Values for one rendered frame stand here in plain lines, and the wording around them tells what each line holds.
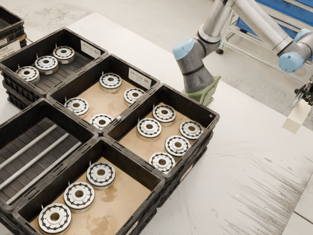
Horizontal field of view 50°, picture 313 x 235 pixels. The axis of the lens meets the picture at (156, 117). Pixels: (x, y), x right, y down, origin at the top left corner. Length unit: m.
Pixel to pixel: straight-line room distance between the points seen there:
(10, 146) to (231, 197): 0.90
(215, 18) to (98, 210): 0.95
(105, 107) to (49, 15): 2.30
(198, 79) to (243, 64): 1.76
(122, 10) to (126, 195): 2.79
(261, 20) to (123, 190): 0.78
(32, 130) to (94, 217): 0.45
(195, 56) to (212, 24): 0.16
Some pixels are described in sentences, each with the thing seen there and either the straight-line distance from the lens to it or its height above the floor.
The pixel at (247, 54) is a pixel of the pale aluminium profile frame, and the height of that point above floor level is 0.13.
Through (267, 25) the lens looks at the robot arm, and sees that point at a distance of 1.30.
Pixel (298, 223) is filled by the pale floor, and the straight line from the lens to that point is 2.41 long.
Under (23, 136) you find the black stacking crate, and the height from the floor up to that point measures 0.83.
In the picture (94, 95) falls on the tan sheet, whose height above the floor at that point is 0.83.
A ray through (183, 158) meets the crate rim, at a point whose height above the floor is 0.93.
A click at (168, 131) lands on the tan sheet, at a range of 1.43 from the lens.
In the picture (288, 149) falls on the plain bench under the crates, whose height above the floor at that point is 0.70.
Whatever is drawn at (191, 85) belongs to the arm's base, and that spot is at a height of 0.85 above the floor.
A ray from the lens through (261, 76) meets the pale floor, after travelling 3.29.
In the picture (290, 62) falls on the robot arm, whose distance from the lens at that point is 1.28.
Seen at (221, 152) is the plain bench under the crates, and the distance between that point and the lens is 1.58.
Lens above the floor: 1.90
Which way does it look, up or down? 47 degrees down
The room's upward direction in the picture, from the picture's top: 10 degrees clockwise
